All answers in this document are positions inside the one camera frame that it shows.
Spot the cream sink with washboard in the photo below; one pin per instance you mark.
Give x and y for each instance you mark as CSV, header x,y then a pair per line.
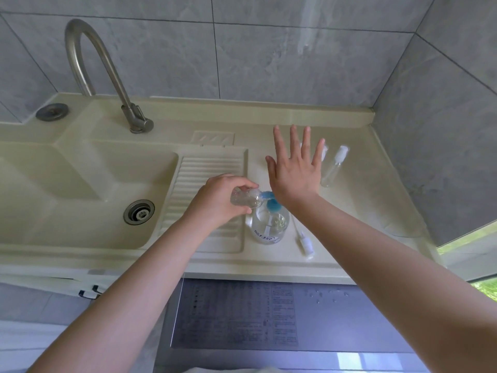
x,y
46,182

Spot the person's left hand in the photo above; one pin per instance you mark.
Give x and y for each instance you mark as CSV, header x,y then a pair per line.
x,y
213,201

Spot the person's left forearm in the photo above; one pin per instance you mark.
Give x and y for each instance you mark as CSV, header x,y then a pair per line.
x,y
112,295

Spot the round steel hole cover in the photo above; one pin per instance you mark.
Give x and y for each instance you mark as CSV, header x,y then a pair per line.
x,y
52,112

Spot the person's right forearm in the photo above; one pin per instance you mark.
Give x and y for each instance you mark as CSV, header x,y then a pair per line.
x,y
388,271

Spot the curved steel faucet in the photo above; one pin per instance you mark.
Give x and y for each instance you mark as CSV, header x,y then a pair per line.
x,y
110,71

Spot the glass window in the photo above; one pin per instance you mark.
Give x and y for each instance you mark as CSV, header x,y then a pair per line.
x,y
473,260

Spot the person's white shirt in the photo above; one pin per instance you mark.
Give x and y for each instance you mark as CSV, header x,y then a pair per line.
x,y
248,370

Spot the person's right hand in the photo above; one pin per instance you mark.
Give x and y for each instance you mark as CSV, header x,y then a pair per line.
x,y
297,178

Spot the steel sink drain strainer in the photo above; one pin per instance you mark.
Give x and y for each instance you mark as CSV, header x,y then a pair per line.
x,y
139,212

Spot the white spray cap with tube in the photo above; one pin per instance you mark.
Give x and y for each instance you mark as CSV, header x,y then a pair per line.
x,y
306,246

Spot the grey washing machine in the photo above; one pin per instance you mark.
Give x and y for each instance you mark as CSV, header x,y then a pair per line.
x,y
341,322

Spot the white cabinet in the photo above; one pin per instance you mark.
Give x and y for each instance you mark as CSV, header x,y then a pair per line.
x,y
35,283

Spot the clear hand sanitizer pump bottle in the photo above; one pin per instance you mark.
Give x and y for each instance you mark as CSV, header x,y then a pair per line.
x,y
270,227

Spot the small clear bottle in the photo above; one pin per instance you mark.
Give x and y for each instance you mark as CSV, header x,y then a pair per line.
x,y
336,165
250,198
325,151

